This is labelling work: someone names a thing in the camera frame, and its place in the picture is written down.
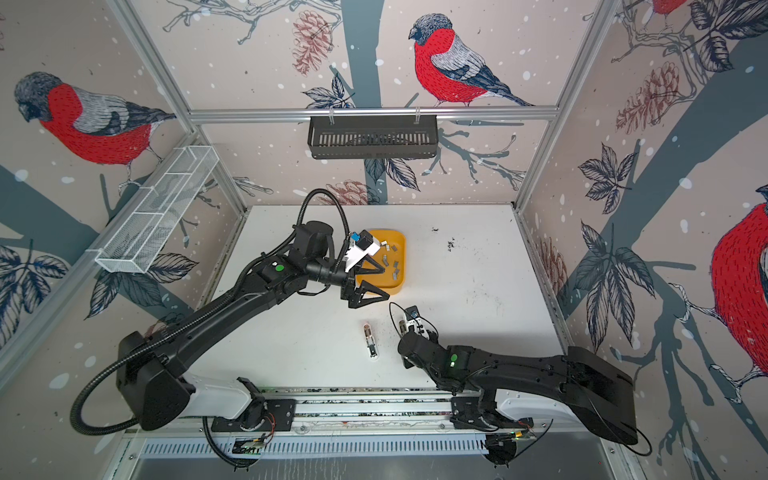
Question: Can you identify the yellow plastic tray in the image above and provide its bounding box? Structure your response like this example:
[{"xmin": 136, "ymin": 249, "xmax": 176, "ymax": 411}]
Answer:
[{"xmin": 357, "ymin": 229, "xmax": 406, "ymax": 295}]

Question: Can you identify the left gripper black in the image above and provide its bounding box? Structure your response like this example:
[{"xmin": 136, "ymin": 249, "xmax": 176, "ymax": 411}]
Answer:
[{"xmin": 307, "ymin": 255, "xmax": 390, "ymax": 308}]

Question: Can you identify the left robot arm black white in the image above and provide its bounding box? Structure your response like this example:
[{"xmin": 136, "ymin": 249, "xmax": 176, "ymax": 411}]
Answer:
[{"xmin": 116, "ymin": 221, "xmax": 389, "ymax": 431}]

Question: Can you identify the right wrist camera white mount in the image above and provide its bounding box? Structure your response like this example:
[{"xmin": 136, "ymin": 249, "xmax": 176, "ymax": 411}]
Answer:
[{"xmin": 405, "ymin": 306, "xmax": 427, "ymax": 335}]

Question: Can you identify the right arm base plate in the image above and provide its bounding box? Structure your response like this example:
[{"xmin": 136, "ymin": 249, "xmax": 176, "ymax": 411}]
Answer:
[{"xmin": 449, "ymin": 392, "xmax": 535, "ymax": 432}]

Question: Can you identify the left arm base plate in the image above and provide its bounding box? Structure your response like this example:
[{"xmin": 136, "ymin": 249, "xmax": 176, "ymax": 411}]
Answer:
[{"xmin": 210, "ymin": 399, "xmax": 297, "ymax": 433}]

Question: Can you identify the black wall basket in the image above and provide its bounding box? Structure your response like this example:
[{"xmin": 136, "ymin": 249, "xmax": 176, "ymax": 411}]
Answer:
[{"xmin": 307, "ymin": 116, "xmax": 439, "ymax": 160}]

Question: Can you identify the white wire mesh shelf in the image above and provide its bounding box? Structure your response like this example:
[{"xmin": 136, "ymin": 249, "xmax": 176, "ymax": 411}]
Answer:
[{"xmin": 95, "ymin": 145, "xmax": 219, "ymax": 273}]

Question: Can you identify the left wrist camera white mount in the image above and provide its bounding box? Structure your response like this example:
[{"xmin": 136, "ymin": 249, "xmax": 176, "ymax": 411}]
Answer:
[{"xmin": 344, "ymin": 230, "xmax": 381, "ymax": 272}]

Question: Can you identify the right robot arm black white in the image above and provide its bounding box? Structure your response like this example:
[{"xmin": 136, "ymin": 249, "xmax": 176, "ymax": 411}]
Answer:
[{"xmin": 398, "ymin": 332, "xmax": 638, "ymax": 446}]

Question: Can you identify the black corrugated cable hose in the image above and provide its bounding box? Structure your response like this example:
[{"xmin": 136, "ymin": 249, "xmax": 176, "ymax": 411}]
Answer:
[{"xmin": 70, "ymin": 188, "xmax": 352, "ymax": 437}]

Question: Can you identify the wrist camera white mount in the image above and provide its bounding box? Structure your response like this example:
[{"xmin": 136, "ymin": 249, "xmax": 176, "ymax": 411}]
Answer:
[
  {"xmin": 344, "ymin": 230, "xmax": 381, "ymax": 272},
  {"xmin": 405, "ymin": 306, "xmax": 427, "ymax": 335}
]

